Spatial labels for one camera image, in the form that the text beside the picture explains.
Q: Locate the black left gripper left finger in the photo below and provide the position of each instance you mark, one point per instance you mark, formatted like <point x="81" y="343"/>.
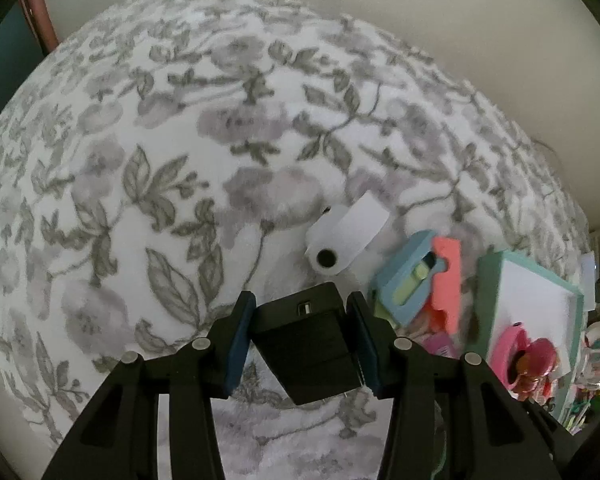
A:
<point x="116" y="435"/>

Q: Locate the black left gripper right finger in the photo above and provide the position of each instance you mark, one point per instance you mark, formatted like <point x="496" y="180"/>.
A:
<point x="450" y="418"/>

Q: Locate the magenta marker pen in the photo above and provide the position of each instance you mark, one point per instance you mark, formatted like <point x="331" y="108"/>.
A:
<point x="440" y="344"/>

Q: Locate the pink puppy doll figure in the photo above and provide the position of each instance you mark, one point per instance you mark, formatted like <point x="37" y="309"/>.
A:
<point x="529" y="372"/>

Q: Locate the coral blue toy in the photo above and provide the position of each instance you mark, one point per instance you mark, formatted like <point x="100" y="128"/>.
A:
<point x="423" y="276"/>

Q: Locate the black power adapter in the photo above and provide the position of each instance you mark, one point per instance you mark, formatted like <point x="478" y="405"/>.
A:
<point x="316" y="344"/>

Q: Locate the teal white tray box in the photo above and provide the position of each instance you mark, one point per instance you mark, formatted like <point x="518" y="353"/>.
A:
<point x="514" y="289"/>

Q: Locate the white small device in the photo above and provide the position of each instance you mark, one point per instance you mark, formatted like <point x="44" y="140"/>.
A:
<point x="589" y="271"/>

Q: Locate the floral grey white blanket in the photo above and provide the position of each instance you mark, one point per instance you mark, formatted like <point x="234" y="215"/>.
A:
<point x="170" y="152"/>

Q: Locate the dark teal cabinet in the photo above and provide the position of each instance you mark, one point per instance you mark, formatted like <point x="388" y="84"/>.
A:
<point x="20" y="53"/>

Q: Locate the pink wooden post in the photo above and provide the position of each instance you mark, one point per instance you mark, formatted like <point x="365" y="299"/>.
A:
<point x="40" y="23"/>

